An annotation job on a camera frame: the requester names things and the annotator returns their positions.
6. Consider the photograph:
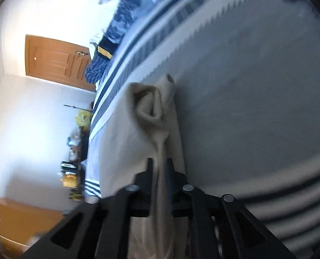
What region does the beige knit garment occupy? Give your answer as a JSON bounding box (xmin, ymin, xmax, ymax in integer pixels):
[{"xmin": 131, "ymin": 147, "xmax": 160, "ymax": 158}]
[{"xmin": 99, "ymin": 74, "xmax": 187, "ymax": 258}]

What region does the yellow black box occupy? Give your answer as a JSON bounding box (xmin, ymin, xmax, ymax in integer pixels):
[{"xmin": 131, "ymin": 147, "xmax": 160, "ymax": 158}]
[{"xmin": 60, "ymin": 161, "xmax": 79, "ymax": 189}]

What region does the orange wooden furniture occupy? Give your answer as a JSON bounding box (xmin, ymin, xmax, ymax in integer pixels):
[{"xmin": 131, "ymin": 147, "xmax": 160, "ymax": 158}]
[{"xmin": 0, "ymin": 198, "xmax": 64, "ymax": 258}]

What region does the yellow plastic bag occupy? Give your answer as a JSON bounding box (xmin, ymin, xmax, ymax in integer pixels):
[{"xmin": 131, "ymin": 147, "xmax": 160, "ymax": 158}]
[{"xmin": 75, "ymin": 110, "xmax": 92, "ymax": 131}]

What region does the white navy striped bedspread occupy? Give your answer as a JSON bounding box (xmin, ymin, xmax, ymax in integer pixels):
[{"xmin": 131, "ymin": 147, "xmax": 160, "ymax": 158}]
[{"xmin": 87, "ymin": 0, "xmax": 320, "ymax": 258}]

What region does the brown wooden door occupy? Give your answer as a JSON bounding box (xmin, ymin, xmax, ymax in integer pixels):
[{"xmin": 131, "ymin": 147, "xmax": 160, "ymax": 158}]
[{"xmin": 25, "ymin": 35, "xmax": 95, "ymax": 92}]

